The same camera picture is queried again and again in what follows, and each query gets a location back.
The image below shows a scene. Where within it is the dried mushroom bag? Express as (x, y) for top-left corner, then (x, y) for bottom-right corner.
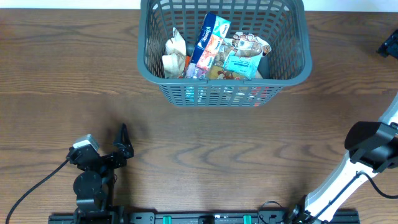
(162, 27), (187, 79)
(214, 38), (234, 67)
(233, 32), (272, 57)

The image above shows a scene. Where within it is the San Remo spaghetti packet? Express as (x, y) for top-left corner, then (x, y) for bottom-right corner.
(177, 55), (249, 80)

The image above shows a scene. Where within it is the small teal white packet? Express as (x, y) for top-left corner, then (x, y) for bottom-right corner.
(223, 52), (262, 79)

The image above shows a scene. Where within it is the Kleenex tissue multipack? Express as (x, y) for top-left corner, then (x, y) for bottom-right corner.
(185, 13), (231, 79)

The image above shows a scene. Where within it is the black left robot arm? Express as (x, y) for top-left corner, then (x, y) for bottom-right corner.
(66, 124), (134, 223)

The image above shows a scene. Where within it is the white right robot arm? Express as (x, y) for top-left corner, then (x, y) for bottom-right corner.
(283, 97), (397, 223)

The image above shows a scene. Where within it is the grey plastic basket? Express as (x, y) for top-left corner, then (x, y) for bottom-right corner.
(137, 0), (312, 107)

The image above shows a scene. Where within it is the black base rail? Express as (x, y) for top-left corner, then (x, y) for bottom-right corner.
(48, 210), (361, 224)

